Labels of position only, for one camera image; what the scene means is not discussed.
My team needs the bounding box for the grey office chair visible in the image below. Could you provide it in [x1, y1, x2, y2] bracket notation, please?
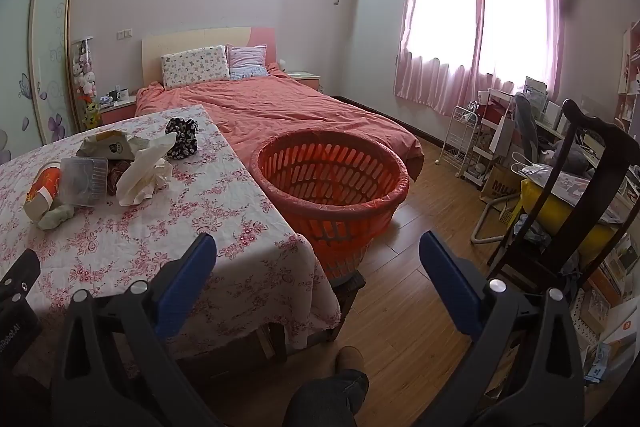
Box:
[512, 93, 541, 158]

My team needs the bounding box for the beige pink headboard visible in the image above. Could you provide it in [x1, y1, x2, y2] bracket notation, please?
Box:
[141, 26, 278, 88]

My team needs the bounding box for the red box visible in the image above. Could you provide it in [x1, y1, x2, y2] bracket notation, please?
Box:
[475, 103, 506, 122]

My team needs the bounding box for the pink nightstand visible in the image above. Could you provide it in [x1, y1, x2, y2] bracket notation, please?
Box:
[97, 94, 138, 125]
[287, 71, 321, 94]

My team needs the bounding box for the orange plastic basket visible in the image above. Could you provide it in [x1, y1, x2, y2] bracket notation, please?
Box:
[250, 130, 411, 278]

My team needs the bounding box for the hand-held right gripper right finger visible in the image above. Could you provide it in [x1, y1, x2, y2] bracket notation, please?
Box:
[415, 231, 586, 427]

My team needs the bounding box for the glass wardrobe with purple flowers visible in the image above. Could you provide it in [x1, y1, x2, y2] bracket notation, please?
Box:
[0, 0, 81, 168]

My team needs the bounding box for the person's leg in jeans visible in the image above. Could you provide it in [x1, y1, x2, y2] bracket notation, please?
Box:
[287, 369, 371, 427]

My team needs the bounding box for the pink striped pillow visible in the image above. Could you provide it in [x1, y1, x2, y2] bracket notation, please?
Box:
[226, 44, 270, 81]

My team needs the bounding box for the pink floral tablecloth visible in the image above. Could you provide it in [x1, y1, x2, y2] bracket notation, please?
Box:
[0, 104, 343, 378]

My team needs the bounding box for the white paper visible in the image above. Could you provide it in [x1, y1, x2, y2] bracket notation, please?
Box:
[116, 132, 178, 208]

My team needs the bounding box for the yellow cushion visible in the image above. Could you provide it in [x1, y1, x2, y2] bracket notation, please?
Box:
[520, 179, 618, 253]

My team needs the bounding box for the bed with coral duvet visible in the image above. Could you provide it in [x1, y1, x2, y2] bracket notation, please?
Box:
[134, 67, 426, 188]

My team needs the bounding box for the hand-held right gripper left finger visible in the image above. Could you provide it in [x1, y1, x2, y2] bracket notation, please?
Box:
[52, 233, 221, 427]

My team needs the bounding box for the pale green tissue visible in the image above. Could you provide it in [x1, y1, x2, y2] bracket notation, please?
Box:
[37, 203, 76, 232]

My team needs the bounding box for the black floral wrapper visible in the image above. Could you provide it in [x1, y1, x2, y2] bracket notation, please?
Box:
[165, 117, 200, 160]

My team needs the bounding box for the white wire rack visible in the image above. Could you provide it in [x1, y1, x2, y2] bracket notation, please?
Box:
[440, 105, 476, 180]

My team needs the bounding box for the white bookshelf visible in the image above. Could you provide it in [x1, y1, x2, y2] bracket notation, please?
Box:
[617, 22, 640, 98]

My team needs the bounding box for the grey plush toy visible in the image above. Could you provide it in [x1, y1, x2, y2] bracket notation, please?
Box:
[542, 142, 591, 170]

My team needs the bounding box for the white metal tube frame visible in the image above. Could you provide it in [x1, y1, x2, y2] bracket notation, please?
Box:
[472, 194, 511, 245]

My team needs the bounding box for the dark wooden chair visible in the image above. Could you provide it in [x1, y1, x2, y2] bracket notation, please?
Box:
[487, 98, 640, 303]

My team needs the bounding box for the plush toy holder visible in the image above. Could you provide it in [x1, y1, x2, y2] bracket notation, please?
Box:
[70, 38, 98, 130]

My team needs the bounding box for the brown paper bag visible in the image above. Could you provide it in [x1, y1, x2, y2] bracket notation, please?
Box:
[480, 164, 523, 208]

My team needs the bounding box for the person's brown shoe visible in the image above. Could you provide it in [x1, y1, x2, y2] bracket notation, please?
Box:
[334, 347, 366, 375]

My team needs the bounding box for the white gift bag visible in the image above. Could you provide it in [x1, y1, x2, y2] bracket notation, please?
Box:
[510, 152, 551, 180]

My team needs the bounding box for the red paper cup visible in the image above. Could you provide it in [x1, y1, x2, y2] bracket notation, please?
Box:
[23, 164, 66, 220]

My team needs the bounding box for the yellow snack bag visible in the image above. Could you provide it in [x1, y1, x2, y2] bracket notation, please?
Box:
[76, 130, 151, 162]

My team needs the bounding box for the white floral pillow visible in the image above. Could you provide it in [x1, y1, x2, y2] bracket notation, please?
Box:
[160, 45, 231, 90]

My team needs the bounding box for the clear plastic container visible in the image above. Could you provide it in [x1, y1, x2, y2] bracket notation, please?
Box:
[59, 157, 109, 208]

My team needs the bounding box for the pink curtain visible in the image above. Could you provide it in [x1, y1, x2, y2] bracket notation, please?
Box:
[394, 0, 486, 115]
[475, 0, 563, 102]

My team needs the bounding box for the white rolling cart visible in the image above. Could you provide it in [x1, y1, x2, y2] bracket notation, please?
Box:
[464, 88, 517, 185]

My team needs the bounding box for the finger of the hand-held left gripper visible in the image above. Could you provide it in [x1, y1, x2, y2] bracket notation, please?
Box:
[0, 250, 41, 305]

